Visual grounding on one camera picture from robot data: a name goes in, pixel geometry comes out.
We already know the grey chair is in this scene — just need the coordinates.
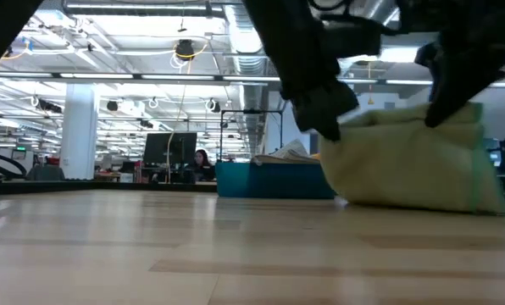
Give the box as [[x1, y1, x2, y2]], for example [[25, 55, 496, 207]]
[[25, 164, 66, 182]]

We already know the black curved hose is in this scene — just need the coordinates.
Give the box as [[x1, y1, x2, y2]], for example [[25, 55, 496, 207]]
[[0, 149, 28, 180]]

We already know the black ceiling cable reel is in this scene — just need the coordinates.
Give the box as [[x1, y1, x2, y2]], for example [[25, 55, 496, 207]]
[[175, 38, 196, 61]]

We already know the black background monitor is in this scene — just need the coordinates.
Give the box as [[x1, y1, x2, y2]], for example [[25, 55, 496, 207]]
[[143, 132, 198, 167]]

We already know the seated person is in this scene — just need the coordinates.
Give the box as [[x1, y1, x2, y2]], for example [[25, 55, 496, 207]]
[[192, 148, 217, 183]]

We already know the silver ventilation duct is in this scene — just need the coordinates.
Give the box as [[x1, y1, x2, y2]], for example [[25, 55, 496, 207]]
[[224, 3, 279, 158]]

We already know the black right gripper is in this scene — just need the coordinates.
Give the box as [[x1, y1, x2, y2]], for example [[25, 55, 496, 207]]
[[398, 0, 505, 129]]

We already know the black desk monitor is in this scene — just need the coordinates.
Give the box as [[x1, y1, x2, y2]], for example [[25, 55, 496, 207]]
[[485, 137, 505, 194]]

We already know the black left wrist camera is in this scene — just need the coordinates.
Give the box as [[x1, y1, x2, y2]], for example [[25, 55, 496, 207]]
[[315, 12, 383, 60]]

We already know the black aluminium table frame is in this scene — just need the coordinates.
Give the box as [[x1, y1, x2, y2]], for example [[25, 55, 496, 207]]
[[0, 180, 505, 208]]

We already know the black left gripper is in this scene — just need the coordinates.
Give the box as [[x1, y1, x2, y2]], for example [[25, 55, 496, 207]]
[[241, 0, 359, 143]]

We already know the grey waffle microfiber towel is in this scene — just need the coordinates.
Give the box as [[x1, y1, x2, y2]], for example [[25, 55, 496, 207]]
[[251, 138, 321, 165]]

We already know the hanging yellow cord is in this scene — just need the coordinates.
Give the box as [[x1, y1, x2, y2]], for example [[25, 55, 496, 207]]
[[165, 42, 194, 183]]

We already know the black metal rig frame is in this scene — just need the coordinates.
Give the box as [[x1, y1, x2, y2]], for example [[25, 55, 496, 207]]
[[219, 108, 285, 163]]

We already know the white building pillar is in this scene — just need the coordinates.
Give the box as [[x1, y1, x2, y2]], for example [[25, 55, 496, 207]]
[[60, 83, 101, 180]]

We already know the green microfiber towel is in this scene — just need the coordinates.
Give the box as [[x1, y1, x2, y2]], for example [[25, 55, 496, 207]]
[[319, 101, 505, 215]]

